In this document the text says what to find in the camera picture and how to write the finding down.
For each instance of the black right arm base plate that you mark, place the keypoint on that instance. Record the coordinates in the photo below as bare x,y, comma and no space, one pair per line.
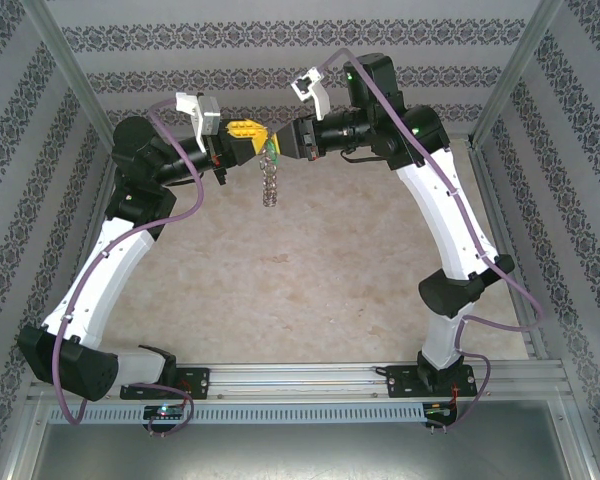
402,382

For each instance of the grey sheet metal panel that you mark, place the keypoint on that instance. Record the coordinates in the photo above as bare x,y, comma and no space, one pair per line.
300,450

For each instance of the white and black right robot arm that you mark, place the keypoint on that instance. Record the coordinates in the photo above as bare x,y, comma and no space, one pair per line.
440,220

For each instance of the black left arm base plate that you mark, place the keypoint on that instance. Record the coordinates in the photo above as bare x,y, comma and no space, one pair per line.
197,382

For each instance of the aluminium frame post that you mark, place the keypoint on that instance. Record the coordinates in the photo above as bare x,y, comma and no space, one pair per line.
75,75
515,75

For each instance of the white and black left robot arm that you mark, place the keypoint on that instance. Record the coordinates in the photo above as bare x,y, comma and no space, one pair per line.
105,280

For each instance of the wide aluminium mounting rail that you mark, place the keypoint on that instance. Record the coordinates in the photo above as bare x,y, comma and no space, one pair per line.
290,380

